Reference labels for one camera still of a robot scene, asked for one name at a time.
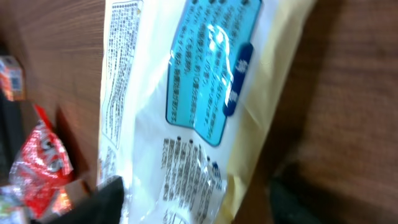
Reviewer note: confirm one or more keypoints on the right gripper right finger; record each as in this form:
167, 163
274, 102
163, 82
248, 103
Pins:
286, 207

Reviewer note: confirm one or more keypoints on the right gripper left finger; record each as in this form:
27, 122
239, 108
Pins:
102, 206

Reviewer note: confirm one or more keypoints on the orange tissue pack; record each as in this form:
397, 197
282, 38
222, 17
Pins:
69, 196
12, 79

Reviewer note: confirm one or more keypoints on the red snack bag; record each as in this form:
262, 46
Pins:
41, 167

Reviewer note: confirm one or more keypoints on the cream snack pouch blue seal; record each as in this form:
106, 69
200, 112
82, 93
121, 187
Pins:
189, 89

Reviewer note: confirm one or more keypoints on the teal tissue pack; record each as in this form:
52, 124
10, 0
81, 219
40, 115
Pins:
12, 211

